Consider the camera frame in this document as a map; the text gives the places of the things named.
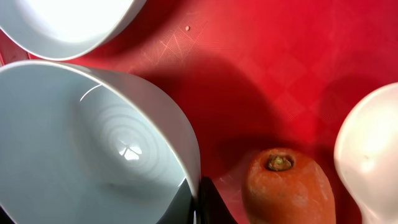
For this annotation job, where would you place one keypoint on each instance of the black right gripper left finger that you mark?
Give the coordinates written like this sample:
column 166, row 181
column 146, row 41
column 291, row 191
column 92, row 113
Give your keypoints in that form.
column 182, row 209

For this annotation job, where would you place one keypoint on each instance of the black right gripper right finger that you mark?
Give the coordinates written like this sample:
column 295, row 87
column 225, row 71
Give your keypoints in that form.
column 211, row 206

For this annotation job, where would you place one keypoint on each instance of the light blue bowl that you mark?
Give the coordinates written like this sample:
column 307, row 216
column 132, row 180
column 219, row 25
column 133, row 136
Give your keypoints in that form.
column 84, row 145

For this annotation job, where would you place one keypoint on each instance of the orange carrot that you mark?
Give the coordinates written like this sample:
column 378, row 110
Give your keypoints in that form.
column 284, row 186

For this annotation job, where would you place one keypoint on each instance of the red serving tray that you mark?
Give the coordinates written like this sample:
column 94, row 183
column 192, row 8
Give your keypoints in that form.
column 254, row 75

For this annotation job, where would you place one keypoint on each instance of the white plastic spoon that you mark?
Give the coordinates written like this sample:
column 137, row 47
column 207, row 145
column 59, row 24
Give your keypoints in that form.
column 365, row 155

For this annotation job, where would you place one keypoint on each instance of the light blue plate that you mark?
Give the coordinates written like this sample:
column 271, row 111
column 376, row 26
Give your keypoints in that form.
column 65, row 29

